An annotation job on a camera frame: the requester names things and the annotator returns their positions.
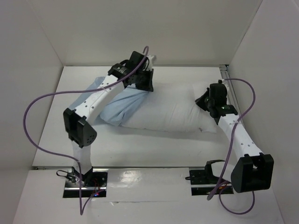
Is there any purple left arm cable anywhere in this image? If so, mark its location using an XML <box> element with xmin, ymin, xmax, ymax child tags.
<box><xmin>22</xmin><ymin>45</ymin><xmax>150</xmax><ymax>216</ymax></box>

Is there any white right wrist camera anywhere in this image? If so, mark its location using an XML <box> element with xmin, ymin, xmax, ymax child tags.
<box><xmin>218</xmin><ymin>79</ymin><xmax>229</xmax><ymax>92</ymax></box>

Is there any light blue pillowcase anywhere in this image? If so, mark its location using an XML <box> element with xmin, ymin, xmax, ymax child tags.
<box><xmin>72</xmin><ymin>76</ymin><xmax>147</xmax><ymax>128</ymax></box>

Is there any aluminium rail right side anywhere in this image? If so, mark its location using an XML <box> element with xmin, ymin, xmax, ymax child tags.
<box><xmin>219</xmin><ymin>65</ymin><xmax>240</xmax><ymax>113</ymax></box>

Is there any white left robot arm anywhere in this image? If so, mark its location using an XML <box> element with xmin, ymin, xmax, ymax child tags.
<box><xmin>63</xmin><ymin>46</ymin><xmax>155</xmax><ymax>186</ymax></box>

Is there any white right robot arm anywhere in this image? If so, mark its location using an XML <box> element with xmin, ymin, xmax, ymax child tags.
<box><xmin>195</xmin><ymin>80</ymin><xmax>274</xmax><ymax>193</ymax></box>

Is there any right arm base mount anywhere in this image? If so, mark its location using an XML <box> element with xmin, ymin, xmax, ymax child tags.
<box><xmin>185</xmin><ymin>168</ymin><xmax>219</xmax><ymax>196</ymax></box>

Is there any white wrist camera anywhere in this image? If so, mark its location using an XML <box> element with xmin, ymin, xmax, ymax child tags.
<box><xmin>145</xmin><ymin>55</ymin><xmax>157</xmax><ymax>71</ymax></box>
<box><xmin>218</xmin><ymin>79</ymin><xmax>229</xmax><ymax>92</ymax></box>

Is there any white pillow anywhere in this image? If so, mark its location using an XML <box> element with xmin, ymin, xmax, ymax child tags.
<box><xmin>122</xmin><ymin>82</ymin><xmax>217</xmax><ymax>133</ymax></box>

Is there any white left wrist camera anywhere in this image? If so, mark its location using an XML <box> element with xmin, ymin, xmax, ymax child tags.
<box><xmin>145</xmin><ymin>55</ymin><xmax>157</xmax><ymax>71</ymax></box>

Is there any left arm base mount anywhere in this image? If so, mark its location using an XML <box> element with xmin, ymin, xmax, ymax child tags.
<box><xmin>56</xmin><ymin>170</ymin><xmax>108</xmax><ymax>198</ymax></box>

